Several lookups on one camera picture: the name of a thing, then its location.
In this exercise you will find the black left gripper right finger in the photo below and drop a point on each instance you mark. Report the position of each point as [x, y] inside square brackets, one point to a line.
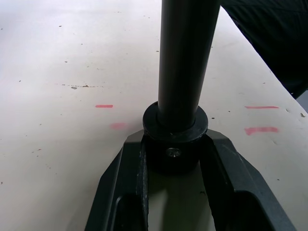
[243, 183]

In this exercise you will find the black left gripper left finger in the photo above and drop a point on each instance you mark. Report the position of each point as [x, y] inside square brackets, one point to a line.
[115, 187]

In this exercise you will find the person in dark clothing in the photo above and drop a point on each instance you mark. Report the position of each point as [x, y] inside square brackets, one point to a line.
[272, 36]

